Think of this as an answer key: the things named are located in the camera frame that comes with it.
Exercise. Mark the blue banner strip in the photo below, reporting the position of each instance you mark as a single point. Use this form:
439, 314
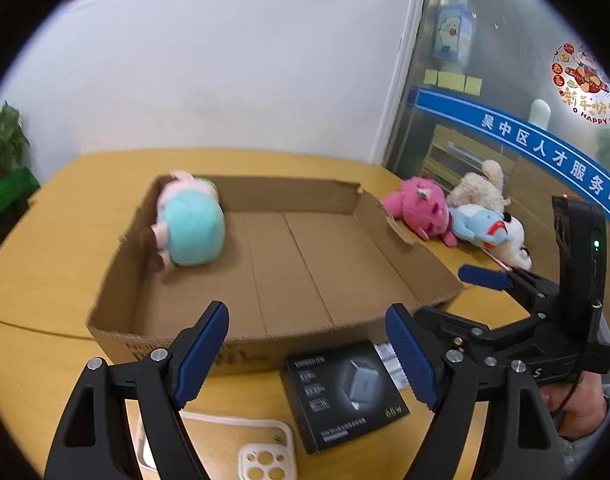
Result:
510, 130

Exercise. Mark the wooden desktop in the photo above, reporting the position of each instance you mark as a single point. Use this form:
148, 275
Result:
75, 230

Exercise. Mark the pink plush toy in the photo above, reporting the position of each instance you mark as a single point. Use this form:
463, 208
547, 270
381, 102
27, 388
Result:
420, 210

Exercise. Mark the teal plush toy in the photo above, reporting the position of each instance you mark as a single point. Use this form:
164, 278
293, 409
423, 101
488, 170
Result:
192, 230

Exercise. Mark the cream plush toy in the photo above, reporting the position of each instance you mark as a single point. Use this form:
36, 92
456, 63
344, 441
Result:
477, 185

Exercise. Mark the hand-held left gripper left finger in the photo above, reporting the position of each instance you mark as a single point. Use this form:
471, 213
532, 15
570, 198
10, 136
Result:
202, 350

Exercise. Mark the translucent white phone case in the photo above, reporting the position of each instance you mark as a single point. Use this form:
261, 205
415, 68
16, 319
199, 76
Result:
235, 418

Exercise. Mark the green potted plant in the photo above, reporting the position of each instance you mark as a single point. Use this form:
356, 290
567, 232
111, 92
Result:
2, 135

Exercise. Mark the red festive window decal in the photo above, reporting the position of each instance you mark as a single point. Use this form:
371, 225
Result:
585, 80

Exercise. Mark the brown cardboard box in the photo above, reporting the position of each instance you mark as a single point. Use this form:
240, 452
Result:
310, 270

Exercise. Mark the person's right hand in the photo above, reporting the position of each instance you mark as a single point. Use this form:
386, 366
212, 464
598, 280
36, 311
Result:
587, 405

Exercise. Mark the blue cartoon poster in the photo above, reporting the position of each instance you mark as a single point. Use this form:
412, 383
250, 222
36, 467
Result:
452, 32

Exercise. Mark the black charger box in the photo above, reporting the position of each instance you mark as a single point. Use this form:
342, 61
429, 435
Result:
335, 390

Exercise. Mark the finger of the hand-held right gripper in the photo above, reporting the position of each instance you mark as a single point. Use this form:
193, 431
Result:
482, 276
450, 327

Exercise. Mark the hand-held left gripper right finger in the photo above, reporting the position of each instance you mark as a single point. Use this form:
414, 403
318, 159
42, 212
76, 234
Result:
410, 355

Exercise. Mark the white spotted dog plush toy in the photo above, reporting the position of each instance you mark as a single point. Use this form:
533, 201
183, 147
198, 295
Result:
517, 240

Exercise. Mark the green plant stand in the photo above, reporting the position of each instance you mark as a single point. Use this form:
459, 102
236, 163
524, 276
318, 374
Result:
7, 190

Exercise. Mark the yellow sticky note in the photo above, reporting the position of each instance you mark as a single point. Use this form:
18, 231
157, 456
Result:
451, 80
431, 77
472, 85

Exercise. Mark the blue plush toy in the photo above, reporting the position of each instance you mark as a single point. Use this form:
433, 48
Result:
472, 227

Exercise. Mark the metal door frame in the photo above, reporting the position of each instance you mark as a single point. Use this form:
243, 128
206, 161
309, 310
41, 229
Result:
405, 60

